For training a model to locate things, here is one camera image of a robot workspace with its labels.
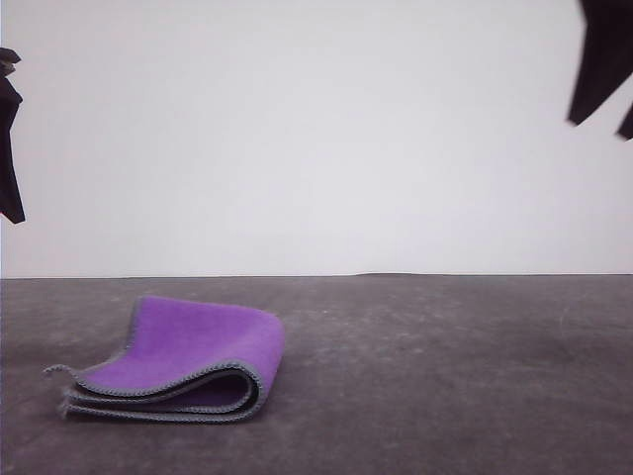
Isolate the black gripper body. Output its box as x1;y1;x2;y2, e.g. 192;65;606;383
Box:
0;47;23;77

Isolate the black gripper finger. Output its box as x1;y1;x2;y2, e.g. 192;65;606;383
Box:
566;0;633;127
0;75;27;228
614;100;633;143

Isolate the purple towel with grey hem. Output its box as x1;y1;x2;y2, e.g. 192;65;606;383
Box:
43;295;287;425

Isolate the grey table cloth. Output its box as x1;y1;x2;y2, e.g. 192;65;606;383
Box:
0;272;633;475

